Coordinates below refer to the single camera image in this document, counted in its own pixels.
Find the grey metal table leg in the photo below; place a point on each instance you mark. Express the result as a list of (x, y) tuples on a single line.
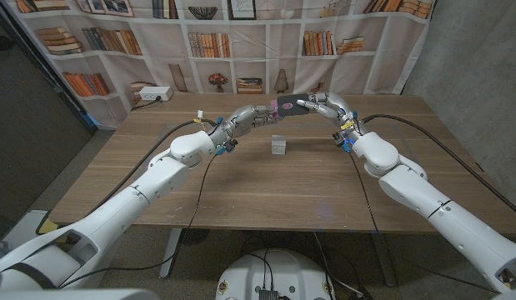
[(170, 254), (384, 262)]

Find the small white cube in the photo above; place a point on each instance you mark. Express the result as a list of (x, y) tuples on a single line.
[(278, 145)]

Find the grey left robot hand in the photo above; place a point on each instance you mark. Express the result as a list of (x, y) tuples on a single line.
[(245, 118)]

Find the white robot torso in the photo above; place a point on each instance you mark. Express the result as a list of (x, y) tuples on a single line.
[(282, 271)]

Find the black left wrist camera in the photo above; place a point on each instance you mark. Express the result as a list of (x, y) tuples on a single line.
[(228, 146)]

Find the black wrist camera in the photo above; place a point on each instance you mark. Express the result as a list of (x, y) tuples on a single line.
[(228, 146), (342, 141)]

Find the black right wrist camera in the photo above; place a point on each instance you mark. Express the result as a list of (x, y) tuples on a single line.
[(342, 141)]

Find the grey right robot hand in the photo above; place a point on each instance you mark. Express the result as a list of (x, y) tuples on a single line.
[(334, 107)]

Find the printed bookshelf backdrop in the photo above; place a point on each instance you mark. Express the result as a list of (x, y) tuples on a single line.
[(157, 41)]

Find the white power strip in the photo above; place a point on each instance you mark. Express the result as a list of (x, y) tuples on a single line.
[(155, 93)]

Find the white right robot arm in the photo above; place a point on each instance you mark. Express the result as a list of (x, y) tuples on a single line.
[(424, 191)]

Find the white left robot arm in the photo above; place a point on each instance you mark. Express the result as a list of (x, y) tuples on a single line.
[(149, 196)]

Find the white yellow floor mat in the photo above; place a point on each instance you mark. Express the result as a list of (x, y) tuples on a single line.
[(26, 227)]

